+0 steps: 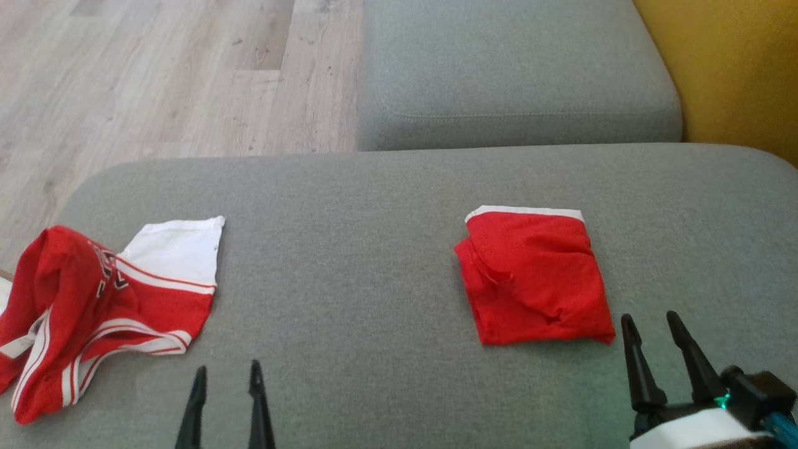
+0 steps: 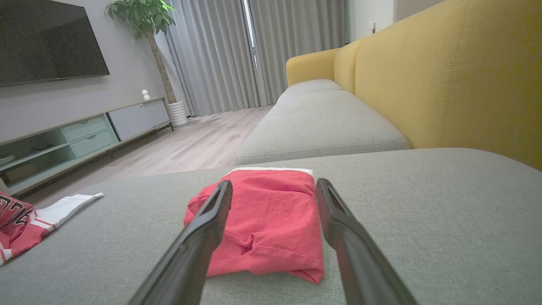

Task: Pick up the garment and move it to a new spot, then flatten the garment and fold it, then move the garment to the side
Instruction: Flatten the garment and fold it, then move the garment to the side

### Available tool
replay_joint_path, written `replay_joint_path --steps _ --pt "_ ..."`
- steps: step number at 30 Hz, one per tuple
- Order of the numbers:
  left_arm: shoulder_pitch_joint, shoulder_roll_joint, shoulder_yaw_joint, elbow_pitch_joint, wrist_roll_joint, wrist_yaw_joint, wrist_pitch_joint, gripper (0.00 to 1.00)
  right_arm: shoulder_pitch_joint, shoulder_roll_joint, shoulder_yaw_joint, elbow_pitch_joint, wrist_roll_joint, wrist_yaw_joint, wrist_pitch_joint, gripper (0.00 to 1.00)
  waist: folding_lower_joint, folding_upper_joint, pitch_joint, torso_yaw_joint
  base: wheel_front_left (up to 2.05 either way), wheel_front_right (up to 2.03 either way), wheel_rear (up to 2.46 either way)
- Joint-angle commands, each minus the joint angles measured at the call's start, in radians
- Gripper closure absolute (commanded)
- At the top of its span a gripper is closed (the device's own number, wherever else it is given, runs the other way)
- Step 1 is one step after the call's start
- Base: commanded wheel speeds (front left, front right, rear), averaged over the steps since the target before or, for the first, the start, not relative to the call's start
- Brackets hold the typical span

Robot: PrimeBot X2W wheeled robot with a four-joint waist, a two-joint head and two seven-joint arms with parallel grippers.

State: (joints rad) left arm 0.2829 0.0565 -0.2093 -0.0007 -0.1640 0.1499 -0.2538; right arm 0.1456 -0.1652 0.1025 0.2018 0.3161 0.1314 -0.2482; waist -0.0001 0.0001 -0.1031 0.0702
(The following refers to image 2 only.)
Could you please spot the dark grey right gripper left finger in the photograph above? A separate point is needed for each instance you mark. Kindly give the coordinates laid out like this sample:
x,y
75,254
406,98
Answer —
x,y
190,254

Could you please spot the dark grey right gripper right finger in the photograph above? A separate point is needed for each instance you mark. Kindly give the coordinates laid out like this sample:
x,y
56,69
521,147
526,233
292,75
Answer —
x,y
360,262

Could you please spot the red jersey with white sleeves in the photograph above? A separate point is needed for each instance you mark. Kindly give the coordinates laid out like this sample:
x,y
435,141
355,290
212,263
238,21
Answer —
x,y
275,220

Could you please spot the yellow and grey sofa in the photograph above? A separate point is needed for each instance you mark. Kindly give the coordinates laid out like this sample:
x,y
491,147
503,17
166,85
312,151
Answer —
x,y
423,233

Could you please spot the white ribbed plant pot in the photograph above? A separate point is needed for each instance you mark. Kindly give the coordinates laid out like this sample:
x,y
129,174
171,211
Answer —
x,y
178,114

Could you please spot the grey sofa seat cushion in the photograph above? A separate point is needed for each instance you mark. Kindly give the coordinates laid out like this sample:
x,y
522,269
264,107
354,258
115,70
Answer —
x,y
309,87
317,127

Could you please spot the pale green television cabinet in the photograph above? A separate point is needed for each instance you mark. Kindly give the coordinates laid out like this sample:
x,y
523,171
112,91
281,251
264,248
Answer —
x,y
93,131

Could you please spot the small white figurine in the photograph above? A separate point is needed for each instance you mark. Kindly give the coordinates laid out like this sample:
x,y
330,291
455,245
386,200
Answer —
x,y
145,95

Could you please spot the red jersey with letter print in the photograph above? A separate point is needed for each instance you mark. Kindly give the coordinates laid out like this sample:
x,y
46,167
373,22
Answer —
x,y
25,235

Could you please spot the yellow sofa backrest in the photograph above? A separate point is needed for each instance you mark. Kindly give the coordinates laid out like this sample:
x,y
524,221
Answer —
x,y
444,76

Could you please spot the green leafy potted tree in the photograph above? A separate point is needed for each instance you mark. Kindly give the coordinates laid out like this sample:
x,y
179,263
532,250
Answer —
x,y
144,17

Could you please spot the black flat screen television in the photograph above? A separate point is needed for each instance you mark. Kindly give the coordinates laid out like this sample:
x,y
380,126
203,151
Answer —
x,y
42,38

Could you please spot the white wall socket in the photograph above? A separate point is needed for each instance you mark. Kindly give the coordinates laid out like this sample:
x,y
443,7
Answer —
x,y
372,26

